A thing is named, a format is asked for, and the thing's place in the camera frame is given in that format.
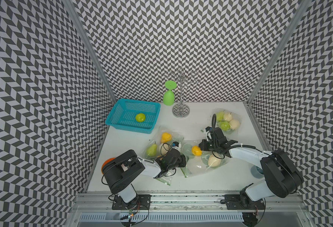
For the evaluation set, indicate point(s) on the zip-top bag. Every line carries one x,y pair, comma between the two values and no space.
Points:
156,139
198,165
231,134

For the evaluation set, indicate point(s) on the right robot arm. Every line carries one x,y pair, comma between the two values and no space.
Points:
281,176

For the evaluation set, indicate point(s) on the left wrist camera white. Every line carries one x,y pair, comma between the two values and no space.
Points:
176,145

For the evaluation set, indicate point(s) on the yellow pear bag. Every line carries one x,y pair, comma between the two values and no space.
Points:
166,137
196,151

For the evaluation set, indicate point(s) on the chrome glass holder stand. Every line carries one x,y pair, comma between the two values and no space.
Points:
183,78

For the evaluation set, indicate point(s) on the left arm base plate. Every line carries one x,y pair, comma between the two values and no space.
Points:
141,201

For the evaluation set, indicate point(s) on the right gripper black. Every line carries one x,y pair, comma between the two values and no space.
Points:
203,147

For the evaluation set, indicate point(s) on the grey-blue cup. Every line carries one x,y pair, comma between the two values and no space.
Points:
257,172

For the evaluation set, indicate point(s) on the teal plastic basket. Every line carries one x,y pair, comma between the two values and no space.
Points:
122,115

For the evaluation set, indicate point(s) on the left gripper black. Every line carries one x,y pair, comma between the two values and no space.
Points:
183,162

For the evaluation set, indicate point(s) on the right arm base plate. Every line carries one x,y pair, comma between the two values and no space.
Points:
242,202

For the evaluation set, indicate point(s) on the cream pear bag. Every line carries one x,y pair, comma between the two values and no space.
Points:
227,117
234,124
215,160
164,149

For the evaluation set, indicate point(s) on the aluminium front rail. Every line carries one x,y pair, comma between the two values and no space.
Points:
184,201

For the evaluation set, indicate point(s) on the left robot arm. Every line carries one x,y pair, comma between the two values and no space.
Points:
121,171

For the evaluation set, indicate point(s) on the orange bowl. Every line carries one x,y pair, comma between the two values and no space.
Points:
105,163

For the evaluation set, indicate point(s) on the green pear bag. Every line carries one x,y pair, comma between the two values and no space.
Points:
224,126
141,117
151,151
220,116

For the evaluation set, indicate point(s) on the green plastic wine glass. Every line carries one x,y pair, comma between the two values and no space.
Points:
169,96

